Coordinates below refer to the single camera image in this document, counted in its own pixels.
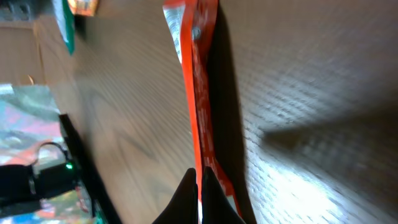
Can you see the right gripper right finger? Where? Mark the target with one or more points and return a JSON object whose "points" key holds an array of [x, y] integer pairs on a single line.
{"points": [[216, 208]]}

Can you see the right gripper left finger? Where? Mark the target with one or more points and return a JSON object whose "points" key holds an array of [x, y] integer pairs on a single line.
{"points": [[183, 206]]}

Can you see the red packet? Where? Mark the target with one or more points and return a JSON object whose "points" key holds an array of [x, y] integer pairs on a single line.
{"points": [[191, 24]]}

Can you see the green box with label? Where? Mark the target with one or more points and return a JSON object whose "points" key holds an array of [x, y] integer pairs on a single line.
{"points": [[65, 22]]}

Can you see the orange snack packet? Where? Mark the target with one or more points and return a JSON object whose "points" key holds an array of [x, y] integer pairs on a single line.
{"points": [[83, 7]]}

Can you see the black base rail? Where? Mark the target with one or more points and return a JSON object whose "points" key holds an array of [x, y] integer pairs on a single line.
{"points": [[99, 203]]}

